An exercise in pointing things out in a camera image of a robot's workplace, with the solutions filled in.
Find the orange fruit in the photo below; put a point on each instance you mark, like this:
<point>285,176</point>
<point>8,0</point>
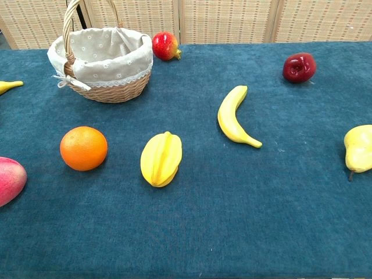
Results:
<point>83,148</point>

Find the wicker basket with cloth liner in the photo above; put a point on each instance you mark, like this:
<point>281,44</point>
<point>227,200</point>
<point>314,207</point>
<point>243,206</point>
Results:
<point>110,61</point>

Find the yellow starfruit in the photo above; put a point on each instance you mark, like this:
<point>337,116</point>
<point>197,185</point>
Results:
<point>161,159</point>

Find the large yellow banana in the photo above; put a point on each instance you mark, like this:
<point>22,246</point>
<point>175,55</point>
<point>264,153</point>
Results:
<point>231,119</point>

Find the blue table cloth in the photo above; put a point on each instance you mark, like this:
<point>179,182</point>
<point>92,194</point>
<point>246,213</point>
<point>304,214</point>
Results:
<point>203,209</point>

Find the red pomegranate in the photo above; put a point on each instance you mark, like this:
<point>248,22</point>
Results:
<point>165,46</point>

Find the woven bamboo folding screen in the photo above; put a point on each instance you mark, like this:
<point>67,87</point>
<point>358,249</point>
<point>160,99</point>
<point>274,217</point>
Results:
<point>226,20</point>

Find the dark red apple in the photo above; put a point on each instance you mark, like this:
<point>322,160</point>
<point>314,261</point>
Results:
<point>299,67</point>

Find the yellow pear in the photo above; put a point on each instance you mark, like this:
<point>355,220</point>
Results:
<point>359,149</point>

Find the red pink mango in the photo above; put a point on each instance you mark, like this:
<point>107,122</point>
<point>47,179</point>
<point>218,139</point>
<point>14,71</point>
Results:
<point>8,180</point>

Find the small yellow banana tip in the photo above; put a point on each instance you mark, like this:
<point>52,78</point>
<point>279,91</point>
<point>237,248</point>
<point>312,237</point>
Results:
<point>8,85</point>

